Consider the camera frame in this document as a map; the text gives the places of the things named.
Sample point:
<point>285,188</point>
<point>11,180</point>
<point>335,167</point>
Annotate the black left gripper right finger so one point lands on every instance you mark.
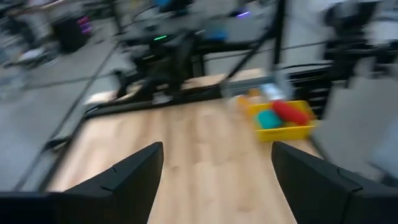
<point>317,193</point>

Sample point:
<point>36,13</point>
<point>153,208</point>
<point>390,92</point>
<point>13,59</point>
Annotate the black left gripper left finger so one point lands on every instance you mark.
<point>118,196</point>

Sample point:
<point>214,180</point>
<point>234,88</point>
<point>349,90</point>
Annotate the pinkish red block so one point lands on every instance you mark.
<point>290,113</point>

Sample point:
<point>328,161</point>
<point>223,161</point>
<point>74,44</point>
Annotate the green block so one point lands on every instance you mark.
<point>267,119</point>

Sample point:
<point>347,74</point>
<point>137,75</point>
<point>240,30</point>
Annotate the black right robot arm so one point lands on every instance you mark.
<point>164,62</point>

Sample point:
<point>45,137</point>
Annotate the yellow plastic tray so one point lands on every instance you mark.
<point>280,133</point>

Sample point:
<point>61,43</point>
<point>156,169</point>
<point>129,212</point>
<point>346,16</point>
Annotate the grey monitor back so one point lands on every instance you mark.
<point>351,130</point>

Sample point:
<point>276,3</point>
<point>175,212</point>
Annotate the clear plastic container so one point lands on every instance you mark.
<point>270,90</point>

